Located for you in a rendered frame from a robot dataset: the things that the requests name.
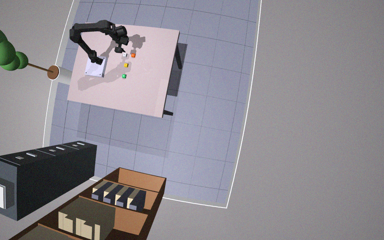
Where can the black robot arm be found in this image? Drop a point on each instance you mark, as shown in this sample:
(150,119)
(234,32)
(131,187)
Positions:
(103,26)

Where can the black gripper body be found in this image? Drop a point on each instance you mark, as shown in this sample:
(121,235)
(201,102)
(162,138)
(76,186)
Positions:
(118,49)

